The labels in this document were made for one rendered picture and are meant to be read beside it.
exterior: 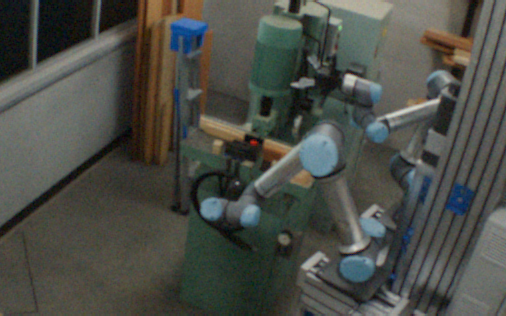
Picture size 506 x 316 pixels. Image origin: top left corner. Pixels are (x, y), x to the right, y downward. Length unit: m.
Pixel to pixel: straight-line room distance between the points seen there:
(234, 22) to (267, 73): 2.70
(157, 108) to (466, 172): 2.50
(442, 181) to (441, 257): 0.30
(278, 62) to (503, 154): 1.01
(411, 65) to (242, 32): 1.42
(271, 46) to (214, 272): 1.15
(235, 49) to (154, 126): 1.37
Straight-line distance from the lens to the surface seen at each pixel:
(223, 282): 3.06
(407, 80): 4.96
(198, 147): 2.75
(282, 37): 2.51
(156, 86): 4.09
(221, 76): 5.43
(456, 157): 2.13
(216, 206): 2.13
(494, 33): 1.99
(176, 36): 3.45
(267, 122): 2.69
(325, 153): 1.89
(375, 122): 2.37
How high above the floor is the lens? 2.24
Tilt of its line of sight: 29 degrees down
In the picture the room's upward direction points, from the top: 10 degrees clockwise
